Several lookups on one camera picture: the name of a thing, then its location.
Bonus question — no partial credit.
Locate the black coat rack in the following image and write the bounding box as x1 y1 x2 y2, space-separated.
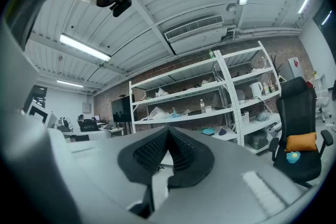
270 55 286 77

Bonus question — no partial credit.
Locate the black TV screen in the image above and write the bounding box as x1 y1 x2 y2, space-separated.
111 94 136 124

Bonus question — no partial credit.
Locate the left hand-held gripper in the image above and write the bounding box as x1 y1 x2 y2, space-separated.
23 102 60 129

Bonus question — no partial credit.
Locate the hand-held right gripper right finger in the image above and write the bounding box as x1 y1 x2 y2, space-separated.
149 125 320 224

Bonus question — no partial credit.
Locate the white office desk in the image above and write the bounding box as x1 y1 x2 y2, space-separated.
98 123 125 137

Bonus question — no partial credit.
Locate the wide white shelf rack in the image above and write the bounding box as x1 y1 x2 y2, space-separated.
128 51 244 146

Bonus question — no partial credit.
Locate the blue plush toy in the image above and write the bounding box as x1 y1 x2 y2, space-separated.
286 151 301 164

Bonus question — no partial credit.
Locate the white ceiling air conditioner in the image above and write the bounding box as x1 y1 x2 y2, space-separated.
164 14 228 56

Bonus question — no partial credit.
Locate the black office chair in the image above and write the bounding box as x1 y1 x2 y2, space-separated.
268 76 334 188

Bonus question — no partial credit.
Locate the orange cushion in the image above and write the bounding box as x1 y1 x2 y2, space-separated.
285 132 318 153

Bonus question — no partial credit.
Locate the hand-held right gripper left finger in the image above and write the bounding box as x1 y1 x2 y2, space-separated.
67 125 170 219

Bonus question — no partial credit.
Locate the white office chair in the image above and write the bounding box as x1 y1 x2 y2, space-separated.
313 74 333 123

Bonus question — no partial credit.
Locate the white kettle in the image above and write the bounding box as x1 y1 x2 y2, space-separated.
249 81 264 97

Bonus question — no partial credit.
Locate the white cabinet with red mark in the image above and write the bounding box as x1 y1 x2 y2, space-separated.
288 56 307 82

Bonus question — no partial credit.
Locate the narrow white shelf rack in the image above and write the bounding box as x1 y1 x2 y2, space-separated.
214 40 283 154

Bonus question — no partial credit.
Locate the black head-worn camera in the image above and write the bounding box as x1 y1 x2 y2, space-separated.
109 0 133 18

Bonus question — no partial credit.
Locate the grey storage box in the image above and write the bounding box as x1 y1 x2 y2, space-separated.
248 130 269 150

